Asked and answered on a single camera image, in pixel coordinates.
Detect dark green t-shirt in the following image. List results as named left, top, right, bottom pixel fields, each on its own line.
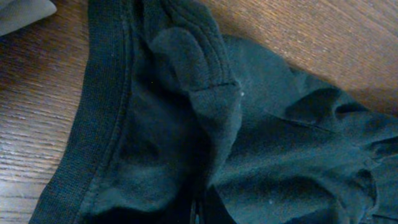
left=30, top=1, right=397, bottom=223

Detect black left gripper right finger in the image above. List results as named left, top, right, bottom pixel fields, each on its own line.
left=198, top=187, right=236, bottom=224

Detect beige folded trousers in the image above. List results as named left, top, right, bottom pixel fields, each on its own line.
left=1, top=0, right=57, bottom=36

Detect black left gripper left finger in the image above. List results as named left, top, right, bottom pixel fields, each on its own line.
left=167, top=194, right=197, bottom=224

